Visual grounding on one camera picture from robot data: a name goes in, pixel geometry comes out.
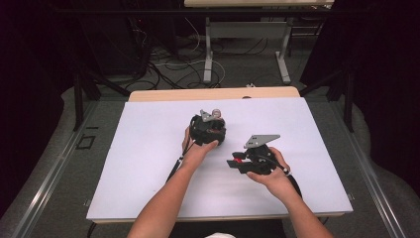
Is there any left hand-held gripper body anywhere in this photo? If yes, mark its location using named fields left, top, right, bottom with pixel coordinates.
left=188, top=109, right=228, bottom=147

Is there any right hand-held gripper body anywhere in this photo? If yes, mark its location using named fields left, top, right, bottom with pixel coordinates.
left=243, top=134, right=281, bottom=176

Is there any person's left hand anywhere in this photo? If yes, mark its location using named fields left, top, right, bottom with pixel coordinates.
left=181, top=126, right=220, bottom=168

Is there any person's right hand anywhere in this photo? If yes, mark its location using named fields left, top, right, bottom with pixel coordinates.
left=246, top=146, right=293, bottom=196

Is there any light wooden table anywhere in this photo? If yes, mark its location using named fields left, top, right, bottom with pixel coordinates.
left=86, top=85, right=354, bottom=225

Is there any white table cover sheet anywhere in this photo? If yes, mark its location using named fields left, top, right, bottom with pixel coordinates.
left=86, top=96, right=354, bottom=221

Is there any black metal stand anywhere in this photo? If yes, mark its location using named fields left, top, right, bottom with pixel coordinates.
left=298, top=67, right=357, bottom=134
left=72, top=67, right=132, bottom=132

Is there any white desk with metal legs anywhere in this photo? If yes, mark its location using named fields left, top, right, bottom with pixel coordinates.
left=183, top=0, right=335, bottom=85

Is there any dark curtain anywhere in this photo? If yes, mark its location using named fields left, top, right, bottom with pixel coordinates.
left=298, top=0, right=420, bottom=197
left=0, top=0, right=80, bottom=219

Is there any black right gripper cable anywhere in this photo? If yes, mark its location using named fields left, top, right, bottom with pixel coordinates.
left=262, top=154, right=303, bottom=199

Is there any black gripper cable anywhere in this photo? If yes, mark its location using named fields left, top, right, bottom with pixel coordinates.
left=165, top=140, right=196, bottom=183
left=262, top=154, right=303, bottom=199

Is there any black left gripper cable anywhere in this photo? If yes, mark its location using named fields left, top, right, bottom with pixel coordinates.
left=165, top=140, right=196, bottom=183

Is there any tangle of floor cables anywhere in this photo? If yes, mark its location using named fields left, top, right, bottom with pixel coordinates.
left=125, top=16, right=275, bottom=91

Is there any aluminium floor rail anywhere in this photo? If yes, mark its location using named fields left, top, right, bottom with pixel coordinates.
left=9, top=100, right=101, bottom=238
left=330, top=98, right=408, bottom=238

